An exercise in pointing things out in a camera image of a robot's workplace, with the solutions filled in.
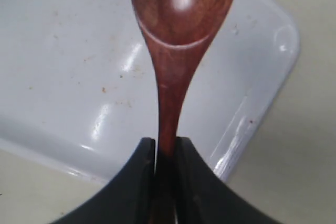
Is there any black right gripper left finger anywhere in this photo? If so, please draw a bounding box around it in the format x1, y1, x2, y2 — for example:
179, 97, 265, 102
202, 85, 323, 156
61, 137, 155, 223

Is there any dark red wooden spoon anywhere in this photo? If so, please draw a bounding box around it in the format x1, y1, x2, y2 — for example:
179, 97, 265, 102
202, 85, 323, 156
131, 0, 233, 223

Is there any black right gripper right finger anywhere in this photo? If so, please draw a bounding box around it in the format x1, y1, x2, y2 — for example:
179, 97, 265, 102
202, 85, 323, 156
175, 137, 273, 224

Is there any white rectangular plastic tray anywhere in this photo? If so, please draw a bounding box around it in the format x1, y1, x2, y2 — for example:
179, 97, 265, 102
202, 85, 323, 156
1, 0, 300, 182

